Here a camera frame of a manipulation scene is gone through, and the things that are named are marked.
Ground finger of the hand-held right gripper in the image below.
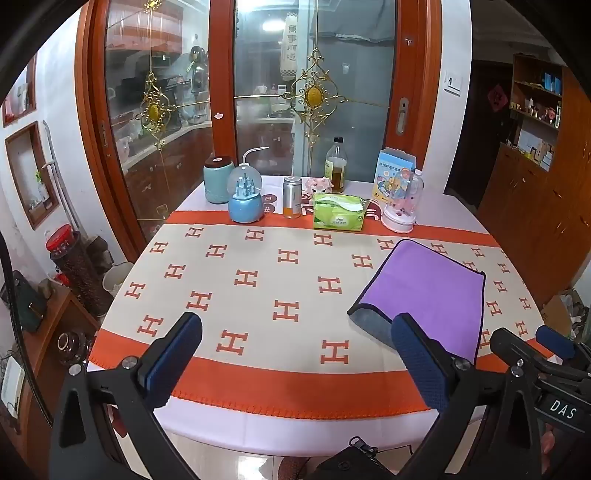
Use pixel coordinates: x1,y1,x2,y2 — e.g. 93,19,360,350
489,327,555,372
536,325,578,361

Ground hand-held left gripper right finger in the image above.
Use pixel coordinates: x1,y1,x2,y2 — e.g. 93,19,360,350
391,313,544,480

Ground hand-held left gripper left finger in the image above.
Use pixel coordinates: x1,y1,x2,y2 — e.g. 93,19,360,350
48,311,204,480

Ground purple towel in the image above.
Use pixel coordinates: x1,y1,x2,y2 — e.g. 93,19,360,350
347,239,486,363

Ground cardboard box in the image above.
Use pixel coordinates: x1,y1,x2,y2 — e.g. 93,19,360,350
539,290,591,343

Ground small glass jar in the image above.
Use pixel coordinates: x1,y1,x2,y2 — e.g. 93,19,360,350
57,329,89,366

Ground black zipper bag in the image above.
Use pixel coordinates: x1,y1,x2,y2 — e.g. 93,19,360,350
318,436,419,480

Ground orange cream printed tablecloth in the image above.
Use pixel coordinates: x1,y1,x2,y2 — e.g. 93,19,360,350
88,210,557,416

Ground glass jar with red lid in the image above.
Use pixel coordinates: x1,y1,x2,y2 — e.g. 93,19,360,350
45,223,114,319

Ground wooden side cabinet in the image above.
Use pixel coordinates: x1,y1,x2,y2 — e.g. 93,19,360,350
0,281,100,480

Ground wooden shelf cabinet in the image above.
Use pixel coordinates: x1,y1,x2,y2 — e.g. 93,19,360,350
477,52,591,308

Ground pink white portable blender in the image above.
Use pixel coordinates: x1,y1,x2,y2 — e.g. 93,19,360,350
380,168,426,234

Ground dark handbag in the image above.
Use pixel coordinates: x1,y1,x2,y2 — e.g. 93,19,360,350
0,270,48,334

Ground white flat device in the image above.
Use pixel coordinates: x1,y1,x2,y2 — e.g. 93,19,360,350
0,356,27,420

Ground green tissue pack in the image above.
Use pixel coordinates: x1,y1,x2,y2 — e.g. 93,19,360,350
312,193,371,230

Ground blue castle snow globe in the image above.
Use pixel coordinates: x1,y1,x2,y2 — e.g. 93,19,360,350
228,165,264,224

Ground teal canister with brown lid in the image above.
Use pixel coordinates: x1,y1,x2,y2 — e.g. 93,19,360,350
204,154,236,205

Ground colourful cartoon paper box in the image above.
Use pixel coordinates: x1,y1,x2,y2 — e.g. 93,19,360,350
372,147,417,204

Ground silver metal can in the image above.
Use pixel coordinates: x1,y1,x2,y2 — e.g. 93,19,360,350
283,176,302,219

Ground glass oil bottle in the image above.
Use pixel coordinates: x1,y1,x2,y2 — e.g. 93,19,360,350
325,136,347,194

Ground metal pole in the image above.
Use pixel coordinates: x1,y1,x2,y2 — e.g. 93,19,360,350
41,120,80,232

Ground wooden glass sliding door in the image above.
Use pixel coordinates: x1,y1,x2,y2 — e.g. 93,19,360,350
75,0,443,243

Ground wooden wall niche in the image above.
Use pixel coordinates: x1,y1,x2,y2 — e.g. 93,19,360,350
4,121,62,230
1,54,38,128

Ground red wall decoration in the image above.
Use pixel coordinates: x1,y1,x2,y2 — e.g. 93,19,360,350
488,83,509,114

